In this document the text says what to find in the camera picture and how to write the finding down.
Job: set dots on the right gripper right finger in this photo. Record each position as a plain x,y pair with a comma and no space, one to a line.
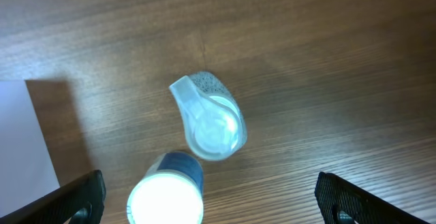
340,202

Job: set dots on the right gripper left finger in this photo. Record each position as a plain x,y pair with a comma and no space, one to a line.
80,201

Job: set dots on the cotton swab round container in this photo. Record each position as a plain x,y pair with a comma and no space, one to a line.
171,191

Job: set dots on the clear foam pump bottle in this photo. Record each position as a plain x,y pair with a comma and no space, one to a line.
213,123

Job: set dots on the pink cardboard box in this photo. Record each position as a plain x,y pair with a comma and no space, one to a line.
27,172

